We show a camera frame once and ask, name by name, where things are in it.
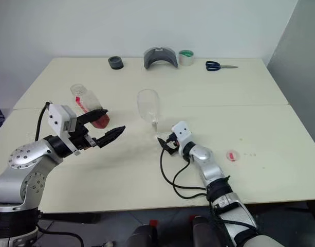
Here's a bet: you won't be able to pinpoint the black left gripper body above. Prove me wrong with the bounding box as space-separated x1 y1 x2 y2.
68 120 99 150

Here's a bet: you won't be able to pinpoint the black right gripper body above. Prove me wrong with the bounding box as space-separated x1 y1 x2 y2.
165 131 180 156

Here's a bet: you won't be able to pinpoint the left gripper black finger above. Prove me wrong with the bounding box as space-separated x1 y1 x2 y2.
77 109 108 127
95 125 126 149

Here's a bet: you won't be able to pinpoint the clear plastic bottle red liquid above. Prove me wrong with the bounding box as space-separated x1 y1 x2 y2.
70 83 111 129

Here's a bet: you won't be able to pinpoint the clear wine glass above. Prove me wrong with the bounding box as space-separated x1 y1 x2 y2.
136 89 169 139

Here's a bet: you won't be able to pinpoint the grey curved plastic holder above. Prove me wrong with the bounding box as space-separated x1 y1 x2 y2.
143 47 179 70

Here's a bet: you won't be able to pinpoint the dark rounded shape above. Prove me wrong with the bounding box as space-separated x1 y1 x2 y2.
125 220 158 247
190 215 223 247

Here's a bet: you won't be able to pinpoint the grey partition panel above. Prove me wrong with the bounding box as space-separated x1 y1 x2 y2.
266 0 315 155

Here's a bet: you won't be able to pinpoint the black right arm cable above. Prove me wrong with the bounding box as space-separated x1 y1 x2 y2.
159 146 209 200

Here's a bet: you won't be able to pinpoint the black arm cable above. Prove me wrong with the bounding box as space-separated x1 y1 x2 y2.
159 146 209 200
35 102 51 142

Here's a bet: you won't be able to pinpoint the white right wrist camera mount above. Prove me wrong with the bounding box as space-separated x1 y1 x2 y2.
171 121 193 155

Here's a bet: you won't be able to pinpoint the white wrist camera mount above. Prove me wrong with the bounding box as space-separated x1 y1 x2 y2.
47 103 81 156
171 121 193 155

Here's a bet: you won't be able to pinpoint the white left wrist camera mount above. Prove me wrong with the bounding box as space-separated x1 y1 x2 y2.
47 103 81 156

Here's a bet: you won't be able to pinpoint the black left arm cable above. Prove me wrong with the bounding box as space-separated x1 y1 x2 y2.
35 102 51 142

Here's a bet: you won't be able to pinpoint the black ring-shaped roll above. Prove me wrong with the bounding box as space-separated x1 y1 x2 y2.
108 56 125 70

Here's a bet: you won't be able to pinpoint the black table frame bar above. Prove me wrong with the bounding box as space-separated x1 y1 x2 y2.
39 212 101 224

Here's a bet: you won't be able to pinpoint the blue-handled scissors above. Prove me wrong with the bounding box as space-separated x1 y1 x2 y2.
205 61 239 72

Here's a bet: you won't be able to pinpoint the thin black cable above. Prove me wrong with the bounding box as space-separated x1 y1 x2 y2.
36 224 85 247

